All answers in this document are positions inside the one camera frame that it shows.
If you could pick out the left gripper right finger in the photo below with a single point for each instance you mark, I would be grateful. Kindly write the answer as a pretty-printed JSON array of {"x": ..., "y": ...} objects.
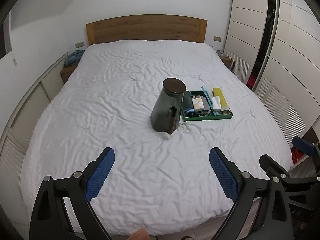
[{"x": 272, "y": 220}]

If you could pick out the grey folded cloth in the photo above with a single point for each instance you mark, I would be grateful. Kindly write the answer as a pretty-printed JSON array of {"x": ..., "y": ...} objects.
[{"x": 206, "y": 106}]

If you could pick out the white radiator window panel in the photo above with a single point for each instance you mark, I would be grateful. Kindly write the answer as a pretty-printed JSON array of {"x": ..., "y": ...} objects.
[{"x": 16, "y": 137}]

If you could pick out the wooden nightstand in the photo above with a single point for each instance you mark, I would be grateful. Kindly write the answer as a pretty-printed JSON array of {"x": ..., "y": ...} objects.
[
  {"x": 225, "y": 59},
  {"x": 67, "y": 71}
]

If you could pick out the white bed sheet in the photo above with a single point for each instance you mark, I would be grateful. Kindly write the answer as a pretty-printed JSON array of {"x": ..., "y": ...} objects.
[{"x": 160, "y": 182}]

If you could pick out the yellow rolled cloth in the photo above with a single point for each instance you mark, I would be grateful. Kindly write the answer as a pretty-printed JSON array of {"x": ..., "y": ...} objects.
[{"x": 225, "y": 108}]

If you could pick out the face tissue pack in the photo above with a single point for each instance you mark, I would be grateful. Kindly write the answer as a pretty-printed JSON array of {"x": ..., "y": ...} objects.
[{"x": 198, "y": 104}]

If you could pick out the white wardrobe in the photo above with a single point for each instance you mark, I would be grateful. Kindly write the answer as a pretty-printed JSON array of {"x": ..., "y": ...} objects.
[{"x": 275, "y": 43}]

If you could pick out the green tray box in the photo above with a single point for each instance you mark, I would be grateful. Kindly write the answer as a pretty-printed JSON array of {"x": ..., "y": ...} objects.
[{"x": 200, "y": 116}]

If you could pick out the left wooden nightstand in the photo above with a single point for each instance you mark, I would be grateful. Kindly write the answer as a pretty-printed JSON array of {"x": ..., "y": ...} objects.
[{"x": 67, "y": 71}]

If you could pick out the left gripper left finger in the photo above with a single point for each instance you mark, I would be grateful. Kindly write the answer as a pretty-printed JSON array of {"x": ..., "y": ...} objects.
[{"x": 50, "y": 220}]

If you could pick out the clear zip bag blue edge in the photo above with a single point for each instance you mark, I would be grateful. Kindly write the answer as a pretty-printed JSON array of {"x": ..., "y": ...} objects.
[{"x": 209, "y": 101}]

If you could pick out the wooden headboard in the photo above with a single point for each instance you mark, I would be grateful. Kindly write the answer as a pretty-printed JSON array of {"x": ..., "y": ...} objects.
[{"x": 150, "y": 27}]

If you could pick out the dark grey lidded jug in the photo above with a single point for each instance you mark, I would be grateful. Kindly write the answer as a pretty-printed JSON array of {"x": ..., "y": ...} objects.
[{"x": 165, "y": 116}]

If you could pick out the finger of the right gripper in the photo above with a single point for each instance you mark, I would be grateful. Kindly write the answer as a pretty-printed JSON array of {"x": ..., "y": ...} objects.
[
  {"x": 306, "y": 147},
  {"x": 272, "y": 168}
]

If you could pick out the teal cloth on nightstand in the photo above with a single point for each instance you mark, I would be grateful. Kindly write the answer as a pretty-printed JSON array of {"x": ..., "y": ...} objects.
[{"x": 74, "y": 58}]

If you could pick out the right wooden nightstand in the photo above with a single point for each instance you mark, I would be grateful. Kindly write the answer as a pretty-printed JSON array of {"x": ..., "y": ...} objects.
[{"x": 225, "y": 59}]

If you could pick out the white tissue pack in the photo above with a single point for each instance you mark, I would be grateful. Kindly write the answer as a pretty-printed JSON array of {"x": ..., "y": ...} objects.
[{"x": 216, "y": 104}]

